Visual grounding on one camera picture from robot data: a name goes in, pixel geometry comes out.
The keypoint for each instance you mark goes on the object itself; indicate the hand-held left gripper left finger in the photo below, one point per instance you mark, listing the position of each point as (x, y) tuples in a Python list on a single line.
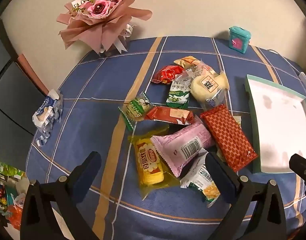
[(86, 170)]

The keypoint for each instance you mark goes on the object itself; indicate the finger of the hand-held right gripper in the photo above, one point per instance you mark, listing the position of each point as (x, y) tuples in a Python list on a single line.
[(301, 166)]

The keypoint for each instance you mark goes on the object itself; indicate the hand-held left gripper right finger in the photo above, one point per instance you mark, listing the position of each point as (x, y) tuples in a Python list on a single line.
[(218, 177)]

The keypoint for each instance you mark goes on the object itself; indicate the white green cracker packet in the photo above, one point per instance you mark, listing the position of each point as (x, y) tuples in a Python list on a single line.
[(203, 180)]

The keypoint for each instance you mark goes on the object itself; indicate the red lattice-pattern long packet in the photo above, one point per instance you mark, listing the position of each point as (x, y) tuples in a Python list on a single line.
[(228, 140)]

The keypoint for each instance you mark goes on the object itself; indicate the pink snack packet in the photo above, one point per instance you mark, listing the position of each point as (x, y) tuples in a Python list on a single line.
[(183, 147)]

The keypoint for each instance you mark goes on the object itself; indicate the green-rimmed white tray box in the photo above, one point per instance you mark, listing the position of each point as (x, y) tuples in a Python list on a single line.
[(275, 120)]

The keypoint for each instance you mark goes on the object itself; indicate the cream snack packet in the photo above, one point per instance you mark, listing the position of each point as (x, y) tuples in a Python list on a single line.
[(238, 120)]

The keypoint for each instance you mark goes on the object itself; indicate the yellow bread packet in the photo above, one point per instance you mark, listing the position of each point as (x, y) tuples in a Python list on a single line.
[(148, 162)]

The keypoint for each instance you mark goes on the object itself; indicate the red-brown snack packet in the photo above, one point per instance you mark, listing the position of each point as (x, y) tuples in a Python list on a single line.
[(170, 115)]

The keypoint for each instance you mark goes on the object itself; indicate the green cow-print cake packet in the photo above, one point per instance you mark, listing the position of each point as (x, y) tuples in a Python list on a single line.
[(136, 107)]

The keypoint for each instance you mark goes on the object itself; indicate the green white biscuit packet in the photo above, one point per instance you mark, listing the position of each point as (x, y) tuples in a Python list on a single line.
[(178, 95)]

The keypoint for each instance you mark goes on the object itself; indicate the clear-wrapped white bun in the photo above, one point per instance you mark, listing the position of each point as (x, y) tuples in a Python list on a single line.
[(210, 85)]

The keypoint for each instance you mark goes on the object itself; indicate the red flower-print snack packet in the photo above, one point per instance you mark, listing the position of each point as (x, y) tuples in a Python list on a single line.
[(165, 76)]

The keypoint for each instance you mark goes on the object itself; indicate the beige orange snack packet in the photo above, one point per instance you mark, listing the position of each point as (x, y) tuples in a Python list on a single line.
[(188, 61)]

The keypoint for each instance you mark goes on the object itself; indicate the white blue crumpled packet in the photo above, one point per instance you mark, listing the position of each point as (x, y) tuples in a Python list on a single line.
[(46, 115)]

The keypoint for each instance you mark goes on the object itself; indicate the green printed bag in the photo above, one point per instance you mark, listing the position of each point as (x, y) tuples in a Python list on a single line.
[(8, 173)]

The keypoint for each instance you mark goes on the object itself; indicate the blue plaid tablecloth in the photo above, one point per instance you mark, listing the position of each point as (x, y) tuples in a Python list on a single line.
[(93, 85)]

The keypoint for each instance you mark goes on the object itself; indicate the white power strip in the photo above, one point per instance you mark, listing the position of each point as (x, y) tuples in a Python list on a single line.
[(303, 76)]

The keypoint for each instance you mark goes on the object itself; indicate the dark cabinet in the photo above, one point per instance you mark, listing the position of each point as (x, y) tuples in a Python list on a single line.
[(8, 92)]

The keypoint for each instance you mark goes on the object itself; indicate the pink board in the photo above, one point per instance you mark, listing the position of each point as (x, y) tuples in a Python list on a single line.
[(30, 70)]

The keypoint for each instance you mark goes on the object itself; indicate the small teal box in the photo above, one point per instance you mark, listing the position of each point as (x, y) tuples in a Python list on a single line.
[(239, 37)]

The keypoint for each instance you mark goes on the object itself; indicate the pink flower bouquet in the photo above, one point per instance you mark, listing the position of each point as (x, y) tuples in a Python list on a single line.
[(100, 12)]

